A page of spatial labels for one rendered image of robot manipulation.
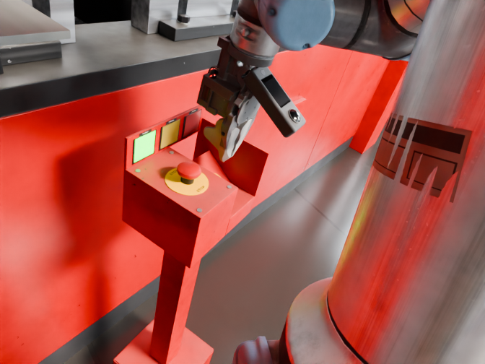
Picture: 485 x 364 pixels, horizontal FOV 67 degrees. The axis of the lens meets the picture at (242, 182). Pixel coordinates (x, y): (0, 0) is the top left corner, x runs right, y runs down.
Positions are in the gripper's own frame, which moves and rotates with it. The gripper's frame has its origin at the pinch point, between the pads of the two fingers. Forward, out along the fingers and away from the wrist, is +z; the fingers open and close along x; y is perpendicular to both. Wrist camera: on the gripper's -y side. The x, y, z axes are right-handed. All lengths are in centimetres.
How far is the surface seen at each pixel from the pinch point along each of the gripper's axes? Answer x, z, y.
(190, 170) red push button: 10.6, -2.0, 0.9
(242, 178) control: -4.3, 5.6, -2.6
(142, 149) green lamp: 12.1, -1.1, 9.6
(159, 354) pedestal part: 8, 63, -4
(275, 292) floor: -44, 78, -18
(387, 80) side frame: -184, 29, -1
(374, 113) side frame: -184, 50, -5
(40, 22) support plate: 23.6, -19.7, 17.3
